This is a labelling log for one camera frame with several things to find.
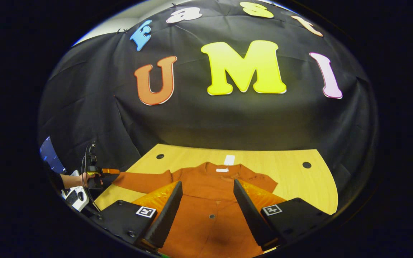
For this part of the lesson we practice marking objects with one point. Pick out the black backdrop cloth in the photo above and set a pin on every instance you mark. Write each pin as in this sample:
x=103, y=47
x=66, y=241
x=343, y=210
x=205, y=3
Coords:
x=228, y=122

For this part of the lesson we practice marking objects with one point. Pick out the blue object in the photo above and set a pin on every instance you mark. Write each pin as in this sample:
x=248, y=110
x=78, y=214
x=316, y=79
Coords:
x=50, y=156

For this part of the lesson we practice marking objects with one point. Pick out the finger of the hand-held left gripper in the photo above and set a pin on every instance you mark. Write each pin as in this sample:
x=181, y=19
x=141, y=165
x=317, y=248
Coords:
x=110, y=177

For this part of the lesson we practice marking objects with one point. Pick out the white paper hang tag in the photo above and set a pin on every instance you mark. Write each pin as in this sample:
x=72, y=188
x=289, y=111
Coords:
x=229, y=160

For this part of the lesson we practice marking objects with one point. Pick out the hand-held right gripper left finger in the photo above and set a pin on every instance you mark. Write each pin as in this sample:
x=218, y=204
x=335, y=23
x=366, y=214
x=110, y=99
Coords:
x=165, y=218

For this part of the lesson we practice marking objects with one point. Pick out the orange button shirt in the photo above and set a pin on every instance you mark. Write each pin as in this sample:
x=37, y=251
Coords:
x=210, y=200

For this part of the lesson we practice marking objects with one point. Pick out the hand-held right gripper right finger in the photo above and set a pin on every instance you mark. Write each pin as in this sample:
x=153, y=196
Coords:
x=251, y=215

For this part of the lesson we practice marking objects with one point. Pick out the white device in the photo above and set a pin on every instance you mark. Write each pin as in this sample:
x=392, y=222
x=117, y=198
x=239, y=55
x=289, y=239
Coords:
x=75, y=204

